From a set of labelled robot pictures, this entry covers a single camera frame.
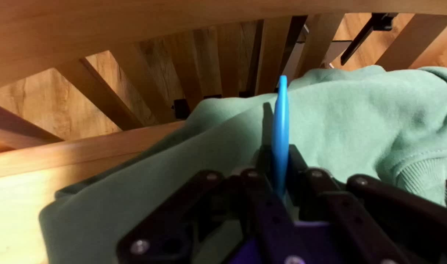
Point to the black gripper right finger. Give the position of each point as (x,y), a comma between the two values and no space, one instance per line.
(379,222)

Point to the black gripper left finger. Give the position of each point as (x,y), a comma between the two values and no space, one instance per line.
(189,217)

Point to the green sweater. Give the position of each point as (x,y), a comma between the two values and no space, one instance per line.
(390,125)

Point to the wooden chair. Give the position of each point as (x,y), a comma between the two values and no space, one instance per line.
(83,68)

